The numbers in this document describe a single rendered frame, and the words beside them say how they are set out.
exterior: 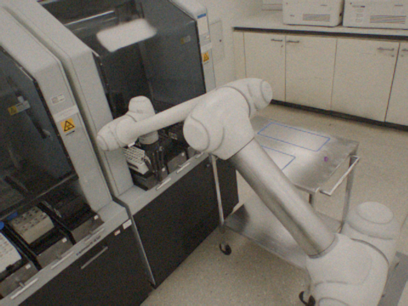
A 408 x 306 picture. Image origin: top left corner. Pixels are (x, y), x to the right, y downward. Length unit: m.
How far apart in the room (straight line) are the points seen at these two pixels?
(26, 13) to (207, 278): 1.67
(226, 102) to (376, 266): 0.62
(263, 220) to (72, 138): 1.20
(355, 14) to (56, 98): 2.60
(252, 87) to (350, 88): 2.54
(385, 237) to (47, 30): 1.40
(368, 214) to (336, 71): 2.47
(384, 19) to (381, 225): 2.34
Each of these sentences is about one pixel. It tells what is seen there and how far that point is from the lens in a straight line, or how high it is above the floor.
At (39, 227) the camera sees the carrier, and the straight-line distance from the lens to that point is 1.52.
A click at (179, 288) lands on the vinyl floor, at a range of 2.16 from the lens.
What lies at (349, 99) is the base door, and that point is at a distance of 3.54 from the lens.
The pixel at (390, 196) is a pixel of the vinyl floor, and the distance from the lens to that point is 2.78.
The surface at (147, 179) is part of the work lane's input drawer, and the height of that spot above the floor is 0.80.
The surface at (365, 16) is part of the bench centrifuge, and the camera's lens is 3.29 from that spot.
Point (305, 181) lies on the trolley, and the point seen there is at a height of 0.82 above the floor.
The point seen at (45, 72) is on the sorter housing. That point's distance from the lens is 1.36.
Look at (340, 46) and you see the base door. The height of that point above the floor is 0.74.
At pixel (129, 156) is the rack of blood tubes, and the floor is 0.86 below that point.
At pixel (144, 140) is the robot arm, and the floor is 1.03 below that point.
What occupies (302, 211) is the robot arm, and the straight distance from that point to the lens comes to 0.97.
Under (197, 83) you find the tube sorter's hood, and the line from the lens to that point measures 1.85.
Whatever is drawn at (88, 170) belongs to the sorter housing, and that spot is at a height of 0.96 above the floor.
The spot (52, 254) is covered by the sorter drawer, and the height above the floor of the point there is 0.77.
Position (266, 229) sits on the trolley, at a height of 0.28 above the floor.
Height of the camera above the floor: 1.75
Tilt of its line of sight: 33 degrees down
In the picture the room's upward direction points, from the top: 9 degrees counter-clockwise
